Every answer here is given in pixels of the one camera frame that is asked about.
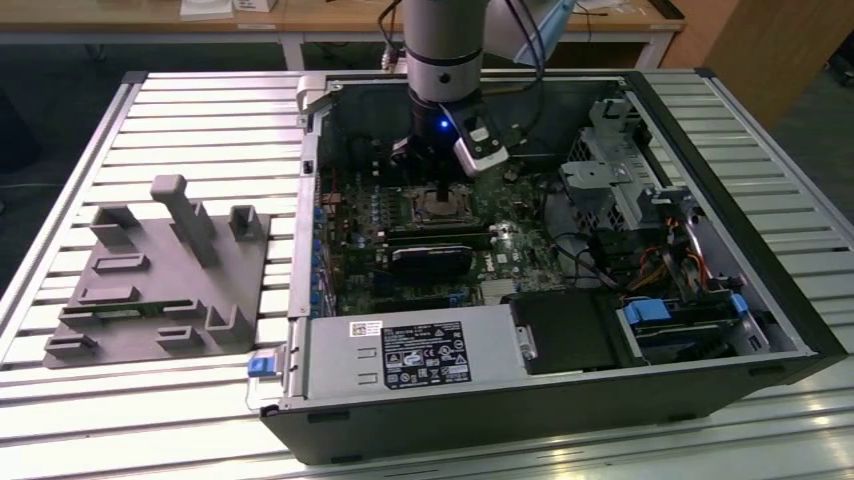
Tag grey metal disk bay cage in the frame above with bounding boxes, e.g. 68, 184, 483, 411
558, 97, 693, 232

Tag black RAM slot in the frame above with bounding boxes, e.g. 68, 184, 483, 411
387, 226, 500, 236
387, 230, 500, 240
387, 222, 500, 232
387, 234, 500, 244

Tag grey parts rack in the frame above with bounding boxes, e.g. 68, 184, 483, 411
40, 173, 274, 371

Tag grey power supply unit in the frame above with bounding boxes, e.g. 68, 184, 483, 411
303, 305, 536, 401

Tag black plastic shroud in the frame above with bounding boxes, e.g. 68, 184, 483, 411
510, 292, 633, 376

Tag silver CPU with green edge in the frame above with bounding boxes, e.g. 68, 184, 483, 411
424, 192, 466, 217

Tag green motherboard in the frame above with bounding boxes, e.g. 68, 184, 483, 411
316, 164, 556, 319

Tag metal socket cover frame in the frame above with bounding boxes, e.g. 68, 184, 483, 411
412, 185, 478, 222

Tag black open PC case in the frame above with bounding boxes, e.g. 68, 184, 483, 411
258, 67, 849, 466

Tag grey case latch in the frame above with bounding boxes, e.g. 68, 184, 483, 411
295, 74, 336, 114

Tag brown wooden cabinet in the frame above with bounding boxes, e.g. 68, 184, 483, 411
699, 0, 854, 134

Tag blue case handle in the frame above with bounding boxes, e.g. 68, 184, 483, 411
246, 353, 280, 380

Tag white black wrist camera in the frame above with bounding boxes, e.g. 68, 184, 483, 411
451, 106, 512, 177

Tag CPU socket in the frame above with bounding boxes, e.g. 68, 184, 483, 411
407, 184, 480, 224

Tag orange yellow wire bundle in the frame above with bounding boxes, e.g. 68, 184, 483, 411
626, 249, 710, 294

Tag silver chipset heatsink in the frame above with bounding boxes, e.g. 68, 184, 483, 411
479, 279, 524, 305

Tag wooden desk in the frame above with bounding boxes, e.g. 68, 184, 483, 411
0, 0, 689, 71

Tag hard disk in blue carrier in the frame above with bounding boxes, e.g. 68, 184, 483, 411
617, 294, 746, 359

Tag black graphics card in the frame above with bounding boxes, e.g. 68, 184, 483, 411
388, 241, 474, 281

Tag white box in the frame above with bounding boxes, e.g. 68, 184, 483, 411
179, 0, 236, 22

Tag green RAM stick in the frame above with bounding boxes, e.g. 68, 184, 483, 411
83, 305, 166, 318

